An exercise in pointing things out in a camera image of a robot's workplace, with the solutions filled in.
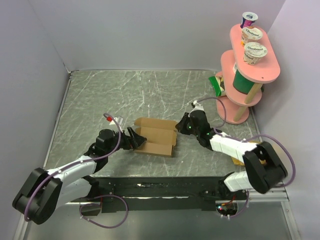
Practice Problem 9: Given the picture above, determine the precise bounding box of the purple lid yogurt cup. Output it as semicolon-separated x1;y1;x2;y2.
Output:
240;11;259;29

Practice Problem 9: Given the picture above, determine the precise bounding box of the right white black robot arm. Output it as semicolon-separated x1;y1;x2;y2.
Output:
175;110;288;200

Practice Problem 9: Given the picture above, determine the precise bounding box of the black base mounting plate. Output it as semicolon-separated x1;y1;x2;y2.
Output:
74;176;247;213

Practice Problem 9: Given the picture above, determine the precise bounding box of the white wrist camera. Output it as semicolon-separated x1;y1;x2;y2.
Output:
106;116;124;127
190;100;204;112

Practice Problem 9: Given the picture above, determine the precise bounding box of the brown cardboard box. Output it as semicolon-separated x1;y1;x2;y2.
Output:
134;117;177;157

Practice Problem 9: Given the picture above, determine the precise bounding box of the green snack bag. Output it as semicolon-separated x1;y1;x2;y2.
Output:
208;75;226;97

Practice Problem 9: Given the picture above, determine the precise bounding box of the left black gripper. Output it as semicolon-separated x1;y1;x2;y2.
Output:
105;126;146;156

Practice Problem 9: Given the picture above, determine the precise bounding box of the green cylindrical can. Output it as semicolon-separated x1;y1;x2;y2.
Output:
232;63;255;95

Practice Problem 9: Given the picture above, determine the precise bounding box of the middle Chobani yogurt cup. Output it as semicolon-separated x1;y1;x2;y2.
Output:
241;26;263;47

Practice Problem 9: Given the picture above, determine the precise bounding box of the chobani yogurt cup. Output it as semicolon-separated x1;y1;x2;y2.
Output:
241;26;263;47
243;42;268;65

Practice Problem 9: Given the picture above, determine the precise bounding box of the front Chobani yogurt cup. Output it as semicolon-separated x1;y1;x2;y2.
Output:
243;42;268;65

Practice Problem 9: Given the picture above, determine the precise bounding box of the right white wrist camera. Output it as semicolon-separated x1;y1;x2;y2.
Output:
190;100;204;112

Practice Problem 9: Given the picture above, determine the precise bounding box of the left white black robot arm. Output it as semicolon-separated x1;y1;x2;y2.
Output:
12;127;147;225

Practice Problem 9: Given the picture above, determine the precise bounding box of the pink three-tier shelf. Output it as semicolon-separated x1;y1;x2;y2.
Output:
216;24;281;125

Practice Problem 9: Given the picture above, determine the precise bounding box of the yellow chip bag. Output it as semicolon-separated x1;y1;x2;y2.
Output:
231;140;262;167

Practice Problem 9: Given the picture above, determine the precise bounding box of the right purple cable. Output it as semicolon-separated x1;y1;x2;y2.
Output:
193;96;297;220

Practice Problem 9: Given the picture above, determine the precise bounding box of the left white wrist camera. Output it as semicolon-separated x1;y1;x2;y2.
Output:
106;116;124;127

